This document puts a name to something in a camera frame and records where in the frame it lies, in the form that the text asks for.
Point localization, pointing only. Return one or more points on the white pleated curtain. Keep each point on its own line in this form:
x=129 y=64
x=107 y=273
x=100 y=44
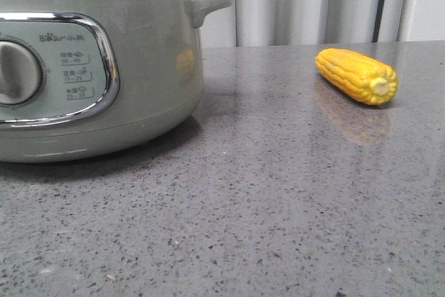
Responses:
x=251 y=23

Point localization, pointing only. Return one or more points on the grey pot control knob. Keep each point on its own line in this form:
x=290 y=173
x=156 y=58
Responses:
x=21 y=74

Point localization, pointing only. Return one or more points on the green electric cooking pot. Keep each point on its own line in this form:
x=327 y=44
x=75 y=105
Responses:
x=115 y=73

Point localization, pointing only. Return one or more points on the yellow corn cob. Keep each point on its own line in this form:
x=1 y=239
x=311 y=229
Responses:
x=362 y=78

